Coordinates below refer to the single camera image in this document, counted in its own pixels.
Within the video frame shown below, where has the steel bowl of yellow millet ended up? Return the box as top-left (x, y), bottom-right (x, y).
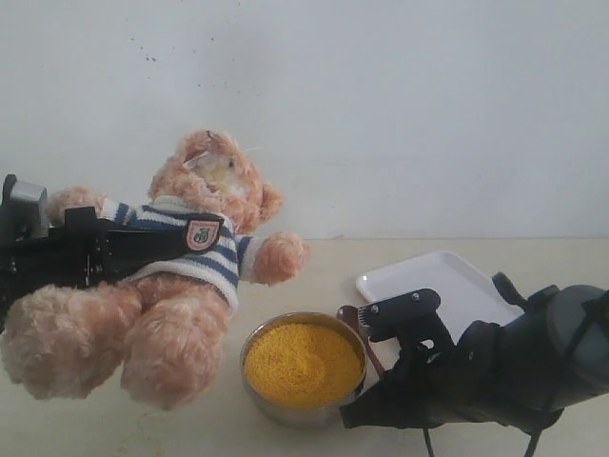
top-left (240, 311), bottom-right (367, 429)

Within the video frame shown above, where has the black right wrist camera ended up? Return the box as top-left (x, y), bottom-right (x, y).
top-left (358, 288), bottom-right (455, 353)

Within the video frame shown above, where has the dark wooden spoon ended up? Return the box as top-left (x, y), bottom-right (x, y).
top-left (336, 305), bottom-right (385, 379)

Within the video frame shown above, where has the tan teddy bear striped sweater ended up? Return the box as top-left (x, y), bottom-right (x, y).
top-left (1, 129), bottom-right (307, 410)

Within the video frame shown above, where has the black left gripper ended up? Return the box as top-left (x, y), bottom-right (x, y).
top-left (0, 173), bottom-right (225, 329)

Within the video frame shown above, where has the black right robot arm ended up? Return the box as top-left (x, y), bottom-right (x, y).
top-left (340, 273), bottom-right (608, 434)

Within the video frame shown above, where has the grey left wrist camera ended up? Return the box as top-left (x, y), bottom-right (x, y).
top-left (9, 180), bottom-right (49, 239)

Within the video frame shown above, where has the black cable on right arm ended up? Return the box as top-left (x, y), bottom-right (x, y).
top-left (418, 294), bottom-right (609, 457)

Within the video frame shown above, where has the white rectangular plastic tray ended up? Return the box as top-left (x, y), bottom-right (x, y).
top-left (356, 251), bottom-right (522, 341)

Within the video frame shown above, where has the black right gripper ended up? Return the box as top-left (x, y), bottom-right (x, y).
top-left (340, 335), bottom-right (481, 428)

